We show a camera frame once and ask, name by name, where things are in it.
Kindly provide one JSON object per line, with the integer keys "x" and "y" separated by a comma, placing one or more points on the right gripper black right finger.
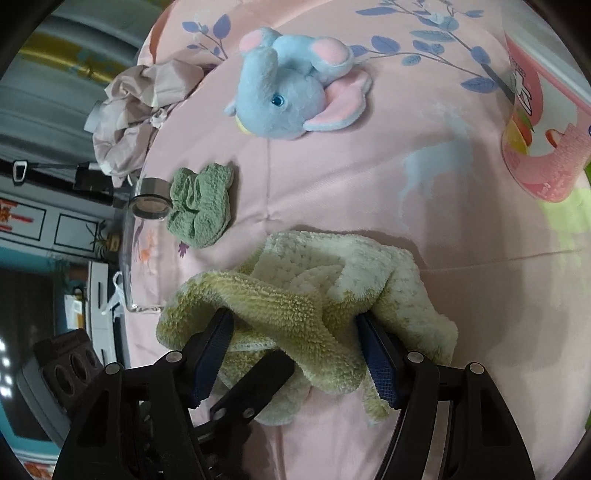
{"x": 483, "y": 440}

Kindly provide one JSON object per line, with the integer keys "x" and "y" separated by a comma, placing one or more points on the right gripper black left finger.
{"x": 198, "y": 368}

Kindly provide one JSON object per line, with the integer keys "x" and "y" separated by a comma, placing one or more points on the yellow cream fluffy towel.
{"x": 299, "y": 293}

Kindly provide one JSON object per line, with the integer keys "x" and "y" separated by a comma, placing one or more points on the green fluffy cloth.
{"x": 200, "y": 205}

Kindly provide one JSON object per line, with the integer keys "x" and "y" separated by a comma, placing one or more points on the white cabinet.
{"x": 46, "y": 256}

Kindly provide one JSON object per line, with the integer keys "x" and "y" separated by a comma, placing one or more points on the clear glass bottle steel lid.
{"x": 143, "y": 216}

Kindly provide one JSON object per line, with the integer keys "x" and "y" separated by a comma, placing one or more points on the pink tissue pack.
{"x": 546, "y": 143}

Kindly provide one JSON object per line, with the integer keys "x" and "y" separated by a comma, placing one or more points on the pink floral tablecloth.
{"x": 422, "y": 170}

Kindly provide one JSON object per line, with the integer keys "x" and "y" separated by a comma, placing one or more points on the crumpled beige pink fabric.
{"x": 138, "y": 102}

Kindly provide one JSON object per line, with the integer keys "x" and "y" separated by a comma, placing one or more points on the teal yellow curtain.
{"x": 59, "y": 74}

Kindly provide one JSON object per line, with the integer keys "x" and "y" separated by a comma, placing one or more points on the blue plush elephant toy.
{"x": 290, "y": 85}

